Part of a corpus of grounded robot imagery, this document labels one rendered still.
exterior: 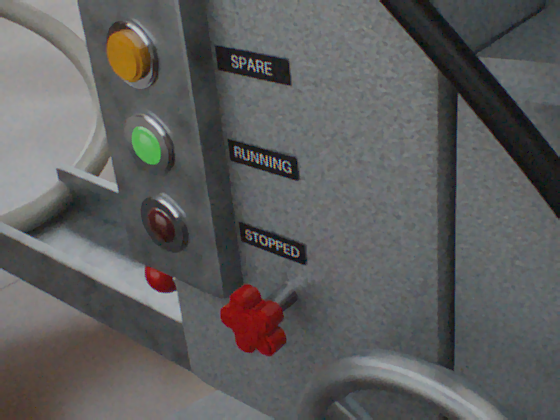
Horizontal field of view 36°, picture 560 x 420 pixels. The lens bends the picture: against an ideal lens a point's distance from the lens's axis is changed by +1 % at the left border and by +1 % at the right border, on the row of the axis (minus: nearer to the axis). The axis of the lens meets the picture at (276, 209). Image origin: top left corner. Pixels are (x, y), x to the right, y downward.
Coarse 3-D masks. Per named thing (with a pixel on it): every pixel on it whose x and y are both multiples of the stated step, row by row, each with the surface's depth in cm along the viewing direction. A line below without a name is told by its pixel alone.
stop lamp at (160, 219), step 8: (152, 208) 49; (152, 216) 48; (160, 216) 48; (152, 224) 49; (160, 224) 48; (168, 224) 48; (152, 232) 49; (160, 232) 48; (168, 232) 48; (160, 240) 49; (168, 240) 49
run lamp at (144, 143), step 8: (136, 128) 46; (144, 128) 46; (136, 136) 46; (144, 136) 46; (152, 136) 45; (136, 144) 46; (144, 144) 46; (152, 144) 45; (136, 152) 47; (144, 152) 46; (152, 152) 46; (144, 160) 47; (152, 160) 46
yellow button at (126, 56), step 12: (120, 36) 43; (132, 36) 43; (108, 48) 44; (120, 48) 43; (132, 48) 43; (120, 60) 44; (132, 60) 43; (144, 60) 43; (120, 72) 44; (132, 72) 43; (144, 72) 43
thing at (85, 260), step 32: (96, 192) 87; (0, 224) 81; (64, 224) 88; (96, 224) 88; (0, 256) 82; (32, 256) 77; (64, 256) 75; (96, 256) 83; (128, 256) 82; (64, 288) 76; (96, 288) 72; (128, 288) 70; (128, 320) 71; (160, 320) 68; (160, 352) 70
